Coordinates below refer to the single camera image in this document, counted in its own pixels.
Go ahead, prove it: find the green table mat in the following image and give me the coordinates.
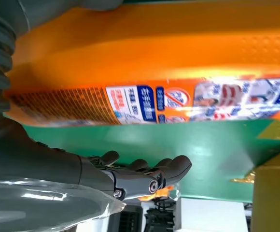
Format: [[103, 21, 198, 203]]
[[22, 0, 280, 204]]

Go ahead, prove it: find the black background machine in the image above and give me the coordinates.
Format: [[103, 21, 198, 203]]
[[119, 198, 177, 232]]

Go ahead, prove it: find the yellow plastic wrapped box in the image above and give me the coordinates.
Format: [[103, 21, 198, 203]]
[[230, 119, 280, 232]]

